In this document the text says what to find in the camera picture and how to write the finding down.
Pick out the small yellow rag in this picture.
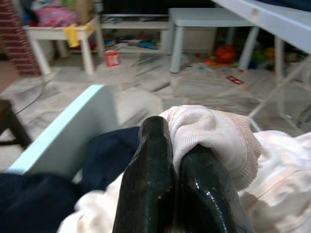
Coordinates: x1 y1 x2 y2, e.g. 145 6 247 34
63 23 81 48

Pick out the dark brown wooden stool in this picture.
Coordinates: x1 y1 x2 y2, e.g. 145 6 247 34
0 99 32 146

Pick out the pink patterned bag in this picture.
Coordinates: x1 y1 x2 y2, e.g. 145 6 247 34
36 1 78 27

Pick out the pale blue laundry basket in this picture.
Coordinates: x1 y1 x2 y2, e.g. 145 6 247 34
6 84 120 178

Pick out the pale blue folding table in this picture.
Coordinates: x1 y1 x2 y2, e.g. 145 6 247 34
211 0 311 129

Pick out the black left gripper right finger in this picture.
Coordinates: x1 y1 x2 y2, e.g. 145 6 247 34
173 144 255 233

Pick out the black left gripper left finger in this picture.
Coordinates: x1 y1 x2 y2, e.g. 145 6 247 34
111 116 179 233

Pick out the brown cardboard box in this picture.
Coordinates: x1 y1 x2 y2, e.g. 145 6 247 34
72 0 98 24

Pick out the small pale blue table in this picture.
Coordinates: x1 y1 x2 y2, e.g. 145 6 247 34
168 8 260 73

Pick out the black television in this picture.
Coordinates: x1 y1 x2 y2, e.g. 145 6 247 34
102 0 217 15

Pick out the cream knit garment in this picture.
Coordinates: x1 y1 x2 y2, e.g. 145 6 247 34
57 105 311 233

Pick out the orange toy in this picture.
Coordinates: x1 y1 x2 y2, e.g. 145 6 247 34
215 45 238 64

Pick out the white television bench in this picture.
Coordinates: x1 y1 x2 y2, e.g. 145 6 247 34
99 13 171 54

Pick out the small white side table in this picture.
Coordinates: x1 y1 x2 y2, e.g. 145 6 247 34
23 14 103 76

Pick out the navy blue garment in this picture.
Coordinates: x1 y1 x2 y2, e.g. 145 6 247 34
0 126 141 233

